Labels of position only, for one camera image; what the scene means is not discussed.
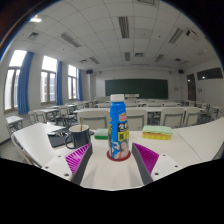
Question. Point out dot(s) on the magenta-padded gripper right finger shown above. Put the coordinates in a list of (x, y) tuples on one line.
[(150, 160)]

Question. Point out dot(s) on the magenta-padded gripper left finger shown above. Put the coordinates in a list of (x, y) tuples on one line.
[(76, 160)]

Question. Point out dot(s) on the blue drink bottle white cap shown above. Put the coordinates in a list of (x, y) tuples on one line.
[(118, 133)]

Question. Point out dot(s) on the dark blue mug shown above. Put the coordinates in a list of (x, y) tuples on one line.
[(80, 138)]

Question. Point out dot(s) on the black flat folder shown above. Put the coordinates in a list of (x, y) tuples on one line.
[(58, 140)]

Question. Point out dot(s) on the yellow sponge with green top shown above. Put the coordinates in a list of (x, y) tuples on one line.
[(157, 133)]

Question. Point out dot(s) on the bunch of keys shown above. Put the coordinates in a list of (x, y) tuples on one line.
[(56, 133)]

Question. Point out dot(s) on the red round coaster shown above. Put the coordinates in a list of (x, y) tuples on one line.
[(110, 157)]

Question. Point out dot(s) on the small green sponge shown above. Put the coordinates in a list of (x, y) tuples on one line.
[(101, 134)]

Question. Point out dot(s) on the wooden stir stick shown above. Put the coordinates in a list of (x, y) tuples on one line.
[(81, 124)]

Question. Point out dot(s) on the classroom desks and chairs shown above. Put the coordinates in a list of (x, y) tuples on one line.
[(171, 116)]

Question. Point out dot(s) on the blue curtain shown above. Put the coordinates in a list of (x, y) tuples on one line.
[(80, 85), (25, 83), (59, 83)]

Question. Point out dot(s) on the tall window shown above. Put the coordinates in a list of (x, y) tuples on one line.
[(48, 80), (72, 83), (11, 83)]

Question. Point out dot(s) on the dark door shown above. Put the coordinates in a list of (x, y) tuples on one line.
[(191, 87)]

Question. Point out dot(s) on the ceiling lights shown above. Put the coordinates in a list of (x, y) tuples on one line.
[(124, 26)]

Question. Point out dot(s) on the black wall speaker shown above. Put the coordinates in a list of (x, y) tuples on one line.
[(181, 71), (89, 71)]

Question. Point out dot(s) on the dark wide wall window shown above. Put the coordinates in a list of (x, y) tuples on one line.
[(210, 73)]

